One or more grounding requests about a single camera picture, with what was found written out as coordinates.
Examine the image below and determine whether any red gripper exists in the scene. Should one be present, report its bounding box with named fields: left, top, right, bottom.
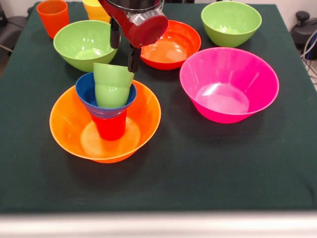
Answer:
left=98, top=0, right=169, bottom=73

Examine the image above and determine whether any green plastic cup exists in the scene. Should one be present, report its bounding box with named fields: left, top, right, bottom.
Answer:
left=95, top=84, right=131, bottom=108
left=93, top=62, right=136, bottom=89

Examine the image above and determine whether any small blue plastic bowl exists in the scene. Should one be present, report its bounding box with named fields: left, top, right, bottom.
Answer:
left=75, top=72, right=137, bottom=119

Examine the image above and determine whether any large orange plastic bowl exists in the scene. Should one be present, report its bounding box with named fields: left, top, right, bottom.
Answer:
left=49, top=79, right=161, bottom=164

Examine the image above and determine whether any red plastic cup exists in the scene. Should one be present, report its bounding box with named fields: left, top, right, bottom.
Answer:
left=90, top=110, right=127, bottom=141

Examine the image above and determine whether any large pink plastic bowl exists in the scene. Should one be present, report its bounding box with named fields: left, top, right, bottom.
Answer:
left=179, top=47, right=280, bottom=124

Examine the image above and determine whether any yellow plastic cup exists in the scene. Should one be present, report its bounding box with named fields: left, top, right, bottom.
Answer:
left=87, top=11, right=111, bottom=24
left=82, top=0, right=106, bottom=15

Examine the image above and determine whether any green plastic bowl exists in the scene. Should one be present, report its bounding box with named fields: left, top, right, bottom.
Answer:
left=201, top=1, right=263, bottom=48
left=53, top=20, right=118, bottom=73

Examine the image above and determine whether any red-orange plastic bowl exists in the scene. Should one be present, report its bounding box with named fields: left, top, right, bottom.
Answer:
left=139, top=20, right=202, bottom=71

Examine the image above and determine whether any orange-red plastic cup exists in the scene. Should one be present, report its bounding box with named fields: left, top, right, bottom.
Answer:
left=36, top=0, right=70, bottom=39

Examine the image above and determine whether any dark green table cloth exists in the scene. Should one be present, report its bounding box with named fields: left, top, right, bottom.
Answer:
left=0, top=1, right=317, bottom=214

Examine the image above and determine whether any grey cable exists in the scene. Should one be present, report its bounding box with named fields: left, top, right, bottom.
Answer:
left=300, top=29, right=317, bottom=85

